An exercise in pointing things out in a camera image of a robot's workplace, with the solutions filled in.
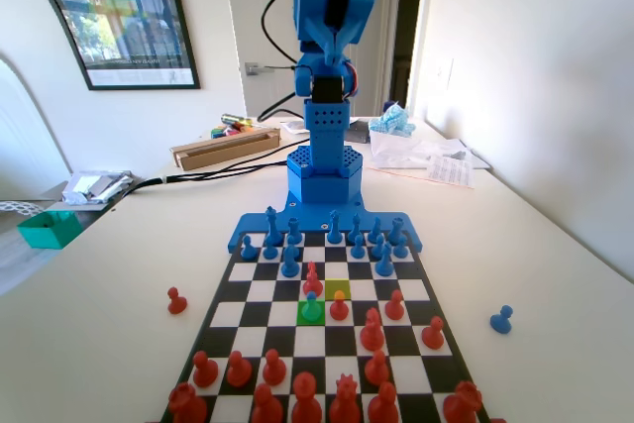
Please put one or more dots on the blue chess rook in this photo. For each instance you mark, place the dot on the blue chess rook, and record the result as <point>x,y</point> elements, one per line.
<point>394,230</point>
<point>294,231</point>

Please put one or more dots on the printed paper sheet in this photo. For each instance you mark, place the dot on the printed paper sheet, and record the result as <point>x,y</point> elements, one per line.
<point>451,173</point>

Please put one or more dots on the black white chess board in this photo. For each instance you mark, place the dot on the black white chess board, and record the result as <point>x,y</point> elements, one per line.
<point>317,341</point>

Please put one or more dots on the white dotted cushion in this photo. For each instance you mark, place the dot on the white dotted cushion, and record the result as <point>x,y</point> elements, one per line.
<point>17,207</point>

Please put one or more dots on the blue chess bishop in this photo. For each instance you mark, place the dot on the blue chess bishop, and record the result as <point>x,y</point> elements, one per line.
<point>354,230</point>

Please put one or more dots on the blue chess pawn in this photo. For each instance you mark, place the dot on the blue chess pawn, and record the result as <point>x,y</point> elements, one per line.
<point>310,313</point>
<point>357,249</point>
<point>400,250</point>
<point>501,321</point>
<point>270,252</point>
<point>379,247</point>
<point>247,249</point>

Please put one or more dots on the dark low side table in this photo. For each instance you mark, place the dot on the dark low side table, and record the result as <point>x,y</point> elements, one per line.
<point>94,215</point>

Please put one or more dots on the red chess knight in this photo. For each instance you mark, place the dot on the red chess knight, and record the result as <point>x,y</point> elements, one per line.
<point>372,334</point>
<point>267,408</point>

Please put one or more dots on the white arched panel dark rim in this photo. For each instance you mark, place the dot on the white arched panel dark rim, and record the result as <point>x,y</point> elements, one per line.
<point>30,22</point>

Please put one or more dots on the blue chess queen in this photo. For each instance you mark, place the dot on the blue chess queen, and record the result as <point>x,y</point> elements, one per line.
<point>335,230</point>

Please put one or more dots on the red chess bishop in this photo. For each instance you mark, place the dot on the red chess bishop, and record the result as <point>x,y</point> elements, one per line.
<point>312,284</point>
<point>305,403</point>

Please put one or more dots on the red chess queen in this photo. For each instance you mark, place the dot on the red chess queen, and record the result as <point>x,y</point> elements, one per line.
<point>345,405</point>

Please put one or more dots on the blue chess king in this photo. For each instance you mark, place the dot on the blue chess king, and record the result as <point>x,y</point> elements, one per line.
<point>271,225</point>

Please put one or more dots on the green plastic bin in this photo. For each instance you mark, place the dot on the green plastic bin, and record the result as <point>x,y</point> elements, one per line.
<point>47,232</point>

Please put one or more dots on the pile of silver papers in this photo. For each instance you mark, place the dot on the pile of silver papers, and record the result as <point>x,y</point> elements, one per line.
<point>94,185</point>

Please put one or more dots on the bag of blue white pieces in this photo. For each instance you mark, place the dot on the bag of blue white pieces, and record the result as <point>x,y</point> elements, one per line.
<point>393,121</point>

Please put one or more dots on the red chess king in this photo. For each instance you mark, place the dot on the red chess king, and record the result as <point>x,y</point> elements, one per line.
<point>383,408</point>

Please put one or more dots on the colourful marker set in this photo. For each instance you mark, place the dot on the colourful marker set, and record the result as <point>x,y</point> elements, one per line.
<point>225,133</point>

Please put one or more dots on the blue chess knight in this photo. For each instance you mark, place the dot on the blue chess knight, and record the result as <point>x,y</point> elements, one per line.
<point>375,229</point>

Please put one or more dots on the white door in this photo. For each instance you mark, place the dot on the white door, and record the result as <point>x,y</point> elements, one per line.
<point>243,7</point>

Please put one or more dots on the clear plastic bag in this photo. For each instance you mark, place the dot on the clear plastic bag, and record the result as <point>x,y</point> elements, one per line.
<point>421,148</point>

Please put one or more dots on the long cardboard box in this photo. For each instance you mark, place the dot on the long cardboard box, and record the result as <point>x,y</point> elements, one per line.
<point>223,150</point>

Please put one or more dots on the white paper sheets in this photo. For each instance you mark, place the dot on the white paper sheets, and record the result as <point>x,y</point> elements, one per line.
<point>292,127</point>

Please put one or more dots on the black framed poster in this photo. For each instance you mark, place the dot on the black framed poster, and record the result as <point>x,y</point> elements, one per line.
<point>129,12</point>

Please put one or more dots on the red chess piece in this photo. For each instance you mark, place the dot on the red chess piece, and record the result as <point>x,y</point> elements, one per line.
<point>497,420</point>

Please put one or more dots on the dark grey flat box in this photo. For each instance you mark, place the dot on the dark grey flat box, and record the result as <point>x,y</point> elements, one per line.
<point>359,132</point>

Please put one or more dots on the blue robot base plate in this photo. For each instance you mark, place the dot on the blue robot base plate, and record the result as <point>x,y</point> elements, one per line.
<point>312,217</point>

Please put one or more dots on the red chess rook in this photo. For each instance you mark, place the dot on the red chess rook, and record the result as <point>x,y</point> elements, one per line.
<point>463,403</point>
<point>185,405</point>

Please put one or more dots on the yellow green cylinder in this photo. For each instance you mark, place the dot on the yellow green cylinder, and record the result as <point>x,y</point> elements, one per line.
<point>237,120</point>

